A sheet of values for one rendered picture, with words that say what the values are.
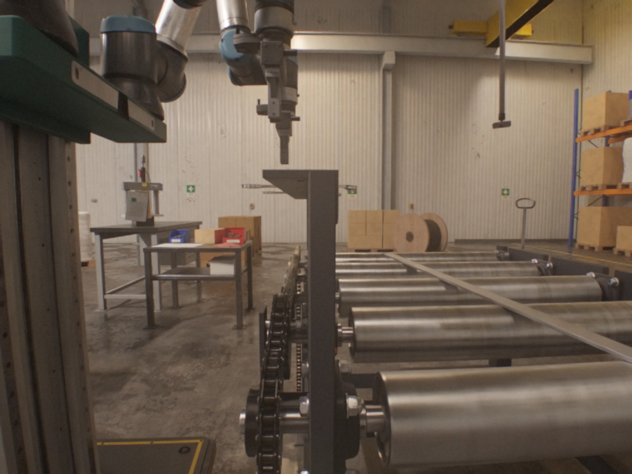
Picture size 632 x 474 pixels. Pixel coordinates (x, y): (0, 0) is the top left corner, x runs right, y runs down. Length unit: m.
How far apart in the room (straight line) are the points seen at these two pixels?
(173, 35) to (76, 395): 1.11
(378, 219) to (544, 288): 7.32
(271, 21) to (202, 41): 10.95
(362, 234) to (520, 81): 7.77
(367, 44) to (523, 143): 5.91
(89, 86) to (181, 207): 10.93
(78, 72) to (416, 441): 0.76
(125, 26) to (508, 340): 1.20
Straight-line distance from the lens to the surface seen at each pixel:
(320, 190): 0.33
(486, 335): 0.79
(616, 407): 0.57
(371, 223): 8.37
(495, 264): 1.47
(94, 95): 0.81
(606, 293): 1.35
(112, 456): 1.45
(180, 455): 1.38
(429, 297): 1.04
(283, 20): 0.89
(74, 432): 1.23
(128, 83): 1.12
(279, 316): 0.52
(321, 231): 0.33
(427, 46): 11.94
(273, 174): 0.42
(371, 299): 1.00
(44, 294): 1.09
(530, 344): 0.84
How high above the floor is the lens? 1.12
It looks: 5 degrees down
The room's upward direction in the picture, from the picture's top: straight up
